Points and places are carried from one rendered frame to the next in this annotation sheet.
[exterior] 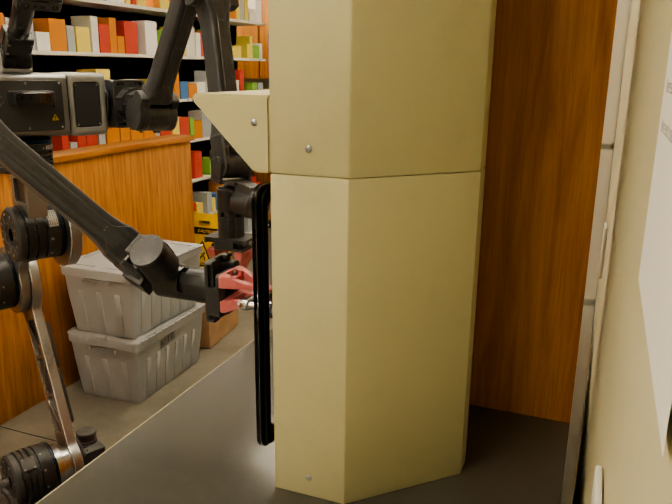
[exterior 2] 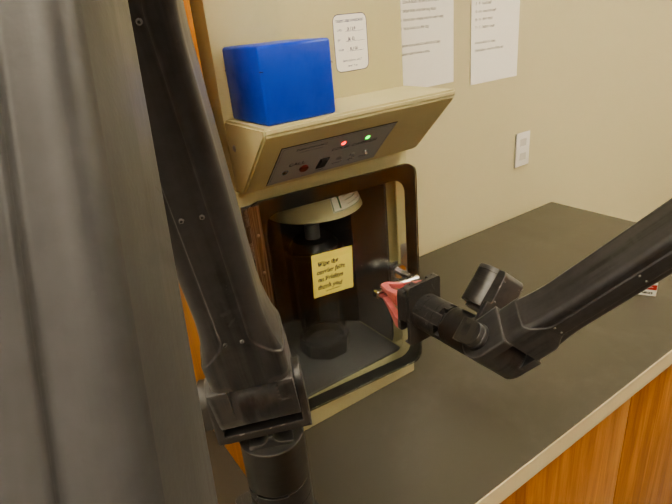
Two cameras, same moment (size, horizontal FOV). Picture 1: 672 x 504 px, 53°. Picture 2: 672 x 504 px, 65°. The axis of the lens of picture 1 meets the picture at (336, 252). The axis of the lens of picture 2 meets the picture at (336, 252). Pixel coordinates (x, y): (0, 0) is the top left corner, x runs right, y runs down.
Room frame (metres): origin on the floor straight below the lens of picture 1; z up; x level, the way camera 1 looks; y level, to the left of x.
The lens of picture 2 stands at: (1.67, 0.50, 1.62)
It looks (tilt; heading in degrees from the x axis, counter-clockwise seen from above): 24 degrees down; 216
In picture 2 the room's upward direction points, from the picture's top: 6 degrees counter-clockwise
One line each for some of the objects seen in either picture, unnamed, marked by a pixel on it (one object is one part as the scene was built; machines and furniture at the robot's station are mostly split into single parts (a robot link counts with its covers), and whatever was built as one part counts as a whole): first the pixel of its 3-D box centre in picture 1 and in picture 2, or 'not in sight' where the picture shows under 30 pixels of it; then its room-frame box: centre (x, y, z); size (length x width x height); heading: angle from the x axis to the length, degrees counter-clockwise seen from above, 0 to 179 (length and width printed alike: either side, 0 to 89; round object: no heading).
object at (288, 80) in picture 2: not in sight; (279, 80); (1.14, 0.05, 1.56); 0.10 x 0.10 x 0.09; 69
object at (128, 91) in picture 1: (134, 104); not in sight; (1.76, 0.52, 1.45); 0.09 x 0.08 x 0.12; 133
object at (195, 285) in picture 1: (206, 285); (434, 315); (1.05, 0.21, 1.20); 0.07 x 0.07 x 0.10; 69
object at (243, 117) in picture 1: (283, 124); (348, 139); (1.05, 0.08, 1.46); 0.32 x 0.11 x 0.10; 159
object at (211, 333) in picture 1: (200, 311); not in sight; (3.76, 0.80, 0.14); 0.41 x 0.32 x 0.28; 165
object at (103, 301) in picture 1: (137, 285); not in sight; (3.18, 0.98, 0.49); 0.60 x 0.42 x 0.33; 159
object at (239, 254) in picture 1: (235, 258); not in sight; (1.42, 0.22, 1.14); 0.07 x 0.07 x 0.09; 69
